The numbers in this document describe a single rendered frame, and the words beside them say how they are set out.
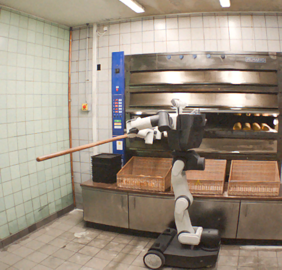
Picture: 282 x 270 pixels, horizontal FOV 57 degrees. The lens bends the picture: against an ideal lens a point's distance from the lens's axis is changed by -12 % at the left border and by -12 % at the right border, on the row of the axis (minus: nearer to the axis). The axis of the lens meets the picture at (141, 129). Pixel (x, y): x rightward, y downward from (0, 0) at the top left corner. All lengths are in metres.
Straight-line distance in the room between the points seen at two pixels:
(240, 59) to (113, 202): 2.16
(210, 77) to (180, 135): 1.16
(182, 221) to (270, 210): 0.93
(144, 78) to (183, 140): 1.37
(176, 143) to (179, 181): 0.34
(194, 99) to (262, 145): 0.96
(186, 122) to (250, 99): 1.20
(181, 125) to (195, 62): 1.21
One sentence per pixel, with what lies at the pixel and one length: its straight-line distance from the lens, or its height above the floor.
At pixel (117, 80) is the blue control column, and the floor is 1.78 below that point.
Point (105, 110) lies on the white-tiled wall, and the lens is 3.75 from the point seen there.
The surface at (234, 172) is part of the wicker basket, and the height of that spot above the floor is 0.72.
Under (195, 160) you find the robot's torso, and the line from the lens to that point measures 2.47.
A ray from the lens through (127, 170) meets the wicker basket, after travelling 3.49.
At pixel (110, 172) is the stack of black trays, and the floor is 0.71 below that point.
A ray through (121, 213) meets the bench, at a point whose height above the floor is 0.28.
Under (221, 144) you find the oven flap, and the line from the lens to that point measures 3.38.
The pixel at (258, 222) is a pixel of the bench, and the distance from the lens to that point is 3.04.
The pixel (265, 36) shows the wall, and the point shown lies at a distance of 3.44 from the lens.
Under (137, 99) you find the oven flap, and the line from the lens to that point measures 3.58.
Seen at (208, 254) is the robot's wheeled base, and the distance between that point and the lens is 2.66.
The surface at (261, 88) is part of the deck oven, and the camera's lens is 3.35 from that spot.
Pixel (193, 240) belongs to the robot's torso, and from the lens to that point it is 2.67.
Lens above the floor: 1.50
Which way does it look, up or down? 5 degrees down
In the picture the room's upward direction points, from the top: 1 degrees counter-clockwise
